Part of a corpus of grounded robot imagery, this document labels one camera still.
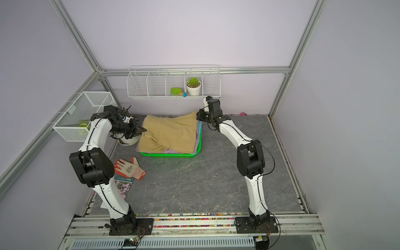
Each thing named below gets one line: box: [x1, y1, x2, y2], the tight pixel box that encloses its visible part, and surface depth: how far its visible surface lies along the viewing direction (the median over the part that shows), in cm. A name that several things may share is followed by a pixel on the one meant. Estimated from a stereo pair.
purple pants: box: [135, 132, 199, 155], surface depth 90 cm
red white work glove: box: [113, 156, 147, 181], surface depth 93 cm
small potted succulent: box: [185, 77, 202, 97], surface depth 93 cm
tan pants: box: [138, 111, 198, 154], surface depth 91 cm
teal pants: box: [196, 120, 203, 151], surface depth 96 cm
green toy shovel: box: [170, 87, 189, 98], surface depth 102 cm
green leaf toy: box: [79, 119, 91, 136], surface depth 75 cm
